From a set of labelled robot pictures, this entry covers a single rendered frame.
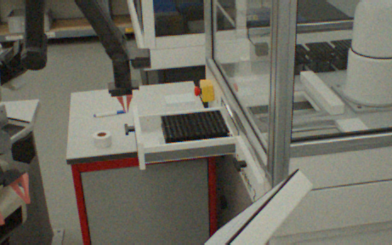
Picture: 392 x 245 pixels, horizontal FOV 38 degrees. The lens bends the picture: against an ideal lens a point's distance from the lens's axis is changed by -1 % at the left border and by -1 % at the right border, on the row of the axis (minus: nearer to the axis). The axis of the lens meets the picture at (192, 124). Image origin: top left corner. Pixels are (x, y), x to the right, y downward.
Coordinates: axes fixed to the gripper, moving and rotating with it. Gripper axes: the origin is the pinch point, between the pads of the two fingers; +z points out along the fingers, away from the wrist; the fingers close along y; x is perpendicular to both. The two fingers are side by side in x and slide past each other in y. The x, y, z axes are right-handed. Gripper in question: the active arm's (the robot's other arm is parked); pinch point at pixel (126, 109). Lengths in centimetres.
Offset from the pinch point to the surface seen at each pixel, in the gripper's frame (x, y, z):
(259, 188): -43, 35, 9
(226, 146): -10.0, 32.2, 13.5
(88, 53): 348, -24, 100
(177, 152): -9.9, 15.3, 13.4
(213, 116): 6.9, 31.3, 10.2
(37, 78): 294, -69, 99
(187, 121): 5.3, 21.4, 9.8
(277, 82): -52, 36, -27
